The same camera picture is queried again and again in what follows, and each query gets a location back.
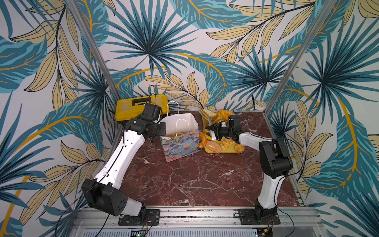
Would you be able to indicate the left aluminium corner post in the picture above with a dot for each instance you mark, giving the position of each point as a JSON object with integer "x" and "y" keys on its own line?
{"x": 85, "y": 28}

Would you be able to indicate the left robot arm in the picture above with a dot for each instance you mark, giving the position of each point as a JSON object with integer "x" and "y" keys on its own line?
{"x": 103, "y": 192}

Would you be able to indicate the long striped bread loaf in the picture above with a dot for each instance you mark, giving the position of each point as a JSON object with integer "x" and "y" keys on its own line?
{"x": 226, "y": 143}

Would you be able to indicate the yellow tool box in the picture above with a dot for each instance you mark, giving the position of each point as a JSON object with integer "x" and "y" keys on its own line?
{"x": 127, "y": 109}

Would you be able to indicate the floral paper bag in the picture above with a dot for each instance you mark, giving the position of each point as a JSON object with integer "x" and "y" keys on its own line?
{"x": 182, "y": 135}

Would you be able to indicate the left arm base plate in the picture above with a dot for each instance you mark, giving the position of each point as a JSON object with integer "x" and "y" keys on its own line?
{"x": 148, "y": 217}

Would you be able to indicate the triangle sandwich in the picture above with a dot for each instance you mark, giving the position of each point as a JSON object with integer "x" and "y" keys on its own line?
{"x": 208, "y": 114}

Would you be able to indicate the ring shaped twisted bread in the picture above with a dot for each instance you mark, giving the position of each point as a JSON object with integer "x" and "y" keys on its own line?
{"x": 203, "y": 139}

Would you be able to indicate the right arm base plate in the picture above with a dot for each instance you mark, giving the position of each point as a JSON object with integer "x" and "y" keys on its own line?
{"x": 258, "y": 216}

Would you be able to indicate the yellow plastic tray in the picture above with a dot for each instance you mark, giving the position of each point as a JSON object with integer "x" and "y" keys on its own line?
{"x": 230, "y": 150}

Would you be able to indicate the braided golden bread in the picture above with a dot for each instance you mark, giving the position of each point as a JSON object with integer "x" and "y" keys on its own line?
{"x": 223, "y": 115}

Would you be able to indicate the aluminium corner post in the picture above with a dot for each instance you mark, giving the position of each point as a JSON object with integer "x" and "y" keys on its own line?
{"x": 309, "y": 37}
{"x": 85, "y": 28}

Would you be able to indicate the aluminium front rail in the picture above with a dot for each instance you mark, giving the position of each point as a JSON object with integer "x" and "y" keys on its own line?
{"x": 201, "y": 221}

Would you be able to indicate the round flat bun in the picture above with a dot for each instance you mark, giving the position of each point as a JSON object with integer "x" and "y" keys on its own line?
{"x": 213, "y": 146}

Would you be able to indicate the right aluminium corner post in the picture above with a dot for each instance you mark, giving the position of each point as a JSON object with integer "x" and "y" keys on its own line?
{"x": 309, "y": 37}

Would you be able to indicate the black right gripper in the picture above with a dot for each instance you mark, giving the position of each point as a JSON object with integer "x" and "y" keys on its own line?
{"x": 219, "y": 128}

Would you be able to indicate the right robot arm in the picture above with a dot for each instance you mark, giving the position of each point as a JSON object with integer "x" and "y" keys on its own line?
{"x": 274, "y": 158}

